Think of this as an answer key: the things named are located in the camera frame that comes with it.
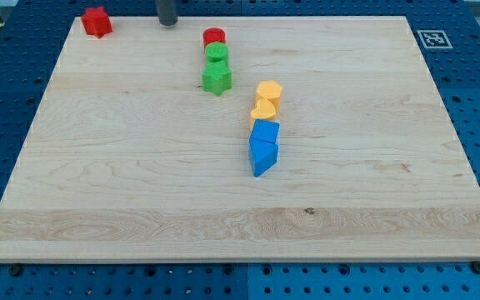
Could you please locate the green star block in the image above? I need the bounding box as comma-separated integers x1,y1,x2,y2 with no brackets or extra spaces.
202,61,233,97

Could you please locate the red star block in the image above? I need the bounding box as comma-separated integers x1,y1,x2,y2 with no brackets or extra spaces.
81,7,113,38

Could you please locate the blue triangle block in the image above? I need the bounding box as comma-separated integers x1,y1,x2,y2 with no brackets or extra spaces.
249,138,278,178

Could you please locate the blue cube block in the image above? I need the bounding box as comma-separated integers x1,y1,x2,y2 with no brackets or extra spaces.
250,119,280,143

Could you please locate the yellow heart block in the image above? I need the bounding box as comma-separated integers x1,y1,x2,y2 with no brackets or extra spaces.
249,98,277,129

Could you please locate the yellow hexagon block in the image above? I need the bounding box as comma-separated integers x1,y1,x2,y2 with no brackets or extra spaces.
255,80,283,112

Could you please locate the green cylinder block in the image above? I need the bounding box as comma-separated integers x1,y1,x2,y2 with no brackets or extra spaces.
205,42,228,65

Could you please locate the light wooden board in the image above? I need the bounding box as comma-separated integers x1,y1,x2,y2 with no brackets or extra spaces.
0,16,480,264

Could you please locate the red cylinder block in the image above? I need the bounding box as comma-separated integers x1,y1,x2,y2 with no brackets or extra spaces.
202,27,227,48

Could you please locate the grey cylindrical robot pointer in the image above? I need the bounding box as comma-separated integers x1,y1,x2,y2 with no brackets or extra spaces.
155,0,178,26

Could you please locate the white fiducial marker tag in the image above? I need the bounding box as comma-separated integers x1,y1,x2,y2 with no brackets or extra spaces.
417,30,453,49

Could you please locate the black screw front left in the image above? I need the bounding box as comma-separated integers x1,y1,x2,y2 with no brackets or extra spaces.
8,264,23,278

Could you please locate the black screw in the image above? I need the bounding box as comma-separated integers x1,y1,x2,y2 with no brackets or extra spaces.
8,264,23,278
471,261,480,274

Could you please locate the black screw front right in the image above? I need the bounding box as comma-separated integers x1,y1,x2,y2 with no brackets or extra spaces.
471,261,480,274

